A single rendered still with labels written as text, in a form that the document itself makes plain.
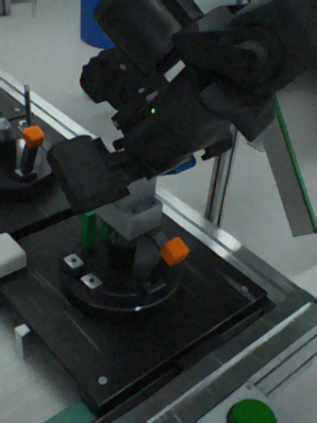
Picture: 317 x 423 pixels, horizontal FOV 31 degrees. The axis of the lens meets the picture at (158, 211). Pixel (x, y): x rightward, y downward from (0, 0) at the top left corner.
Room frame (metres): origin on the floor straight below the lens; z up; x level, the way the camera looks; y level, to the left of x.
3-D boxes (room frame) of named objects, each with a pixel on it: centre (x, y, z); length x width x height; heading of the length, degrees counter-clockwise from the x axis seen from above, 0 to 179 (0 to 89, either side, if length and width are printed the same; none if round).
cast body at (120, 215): (0.47, 0.04, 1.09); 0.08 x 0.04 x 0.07; 46
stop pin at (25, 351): (0.37, 0.12, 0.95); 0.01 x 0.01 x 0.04; 45
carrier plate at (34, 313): (0.46, 0.03, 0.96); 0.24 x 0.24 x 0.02; 45
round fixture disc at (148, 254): (0.46, 0.03, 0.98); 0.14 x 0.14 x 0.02
